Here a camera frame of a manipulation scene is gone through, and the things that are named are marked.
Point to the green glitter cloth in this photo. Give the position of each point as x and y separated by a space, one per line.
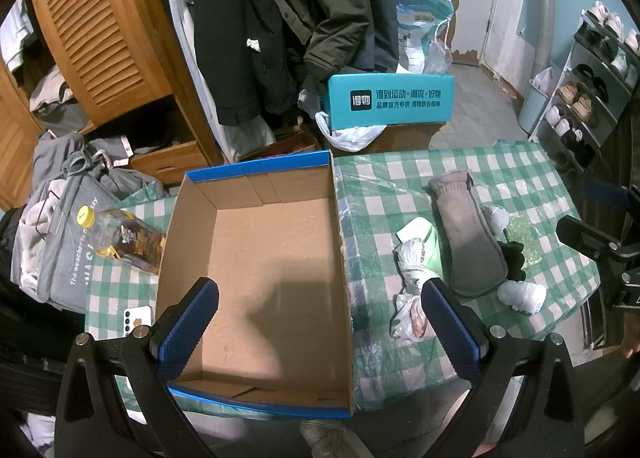
520 230

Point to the wooden louvered wardrobe door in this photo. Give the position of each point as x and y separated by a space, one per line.
105 52

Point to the light blue sock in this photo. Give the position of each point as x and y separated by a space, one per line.
524 297

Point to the green checkered tablecloth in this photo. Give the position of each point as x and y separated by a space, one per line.
376 196

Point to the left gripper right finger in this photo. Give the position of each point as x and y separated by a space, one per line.
471 352

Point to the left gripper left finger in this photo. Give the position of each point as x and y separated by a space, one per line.
153 356

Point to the grey white plastic-wrapped bundle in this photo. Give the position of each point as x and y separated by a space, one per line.
409 322

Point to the brown flat cardboard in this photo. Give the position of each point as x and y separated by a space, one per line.
405 138

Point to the open cardboard box blue rim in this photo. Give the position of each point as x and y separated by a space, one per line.
267 233

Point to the shoe rack with shoes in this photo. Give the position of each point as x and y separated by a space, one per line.
584 101

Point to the grey hoodie pile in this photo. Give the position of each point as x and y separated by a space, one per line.
52 255

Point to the black glove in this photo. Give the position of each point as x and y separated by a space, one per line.
512 252

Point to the light blue trash bin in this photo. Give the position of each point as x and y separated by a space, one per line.
532 108

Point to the dark hanging coat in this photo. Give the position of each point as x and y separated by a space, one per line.
257 56

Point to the plastic bottle yellow cap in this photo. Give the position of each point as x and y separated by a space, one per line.
121 236

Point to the small grey sock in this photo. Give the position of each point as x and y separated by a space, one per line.
497 219

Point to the blue white shopping bag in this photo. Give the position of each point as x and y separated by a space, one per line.
422 29

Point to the light green cloth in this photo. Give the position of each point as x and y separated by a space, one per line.
419 249

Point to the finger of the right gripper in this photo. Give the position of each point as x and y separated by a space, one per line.
593 243
616 197

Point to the white plastic bag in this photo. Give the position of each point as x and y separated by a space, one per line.
350 139

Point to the teal shoe box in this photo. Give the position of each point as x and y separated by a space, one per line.
374 99

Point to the long grey fleece mitten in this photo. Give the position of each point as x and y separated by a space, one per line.
476 261

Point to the white smartphone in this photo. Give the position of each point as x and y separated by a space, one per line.
135 317

